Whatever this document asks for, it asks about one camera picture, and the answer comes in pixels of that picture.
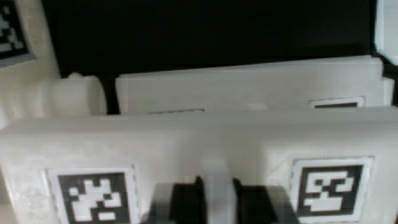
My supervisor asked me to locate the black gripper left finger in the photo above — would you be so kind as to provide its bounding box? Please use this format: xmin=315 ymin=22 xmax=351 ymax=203
xmin=141 ymin=177 xmax=207 ymax=224

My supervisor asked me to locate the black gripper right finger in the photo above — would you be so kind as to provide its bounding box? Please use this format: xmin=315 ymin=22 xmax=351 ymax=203
xmin=233 ymin=179 xmax=301 ymax=224

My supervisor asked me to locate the white cabinet door panel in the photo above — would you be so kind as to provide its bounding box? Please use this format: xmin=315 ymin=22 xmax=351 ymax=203
xmin=0 ymin=108 xmax=398 ymax=224

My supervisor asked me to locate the white cabinet body box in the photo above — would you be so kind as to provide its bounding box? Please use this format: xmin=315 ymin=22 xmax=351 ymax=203
xmin=0 ymin=0 xmax=109 ymax=129

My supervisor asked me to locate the white U-shaped border fence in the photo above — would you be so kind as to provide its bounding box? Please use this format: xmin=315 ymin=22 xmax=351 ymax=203
xmin=375 ymin=0 xmax=398 ymax=66

